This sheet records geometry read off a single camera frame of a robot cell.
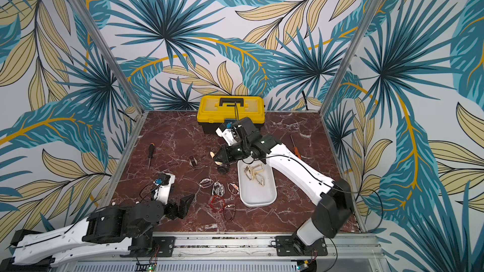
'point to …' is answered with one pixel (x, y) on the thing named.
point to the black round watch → (223, 169)
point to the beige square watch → (256, 169)
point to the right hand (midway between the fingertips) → (214, 158)
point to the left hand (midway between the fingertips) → (183, 196)
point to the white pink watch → (206, 183)
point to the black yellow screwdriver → (151, 152)
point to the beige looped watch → (212, 155)
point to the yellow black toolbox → (215, 110)
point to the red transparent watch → (217, 203)
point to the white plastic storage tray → (257, 185)
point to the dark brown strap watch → (193, 162)
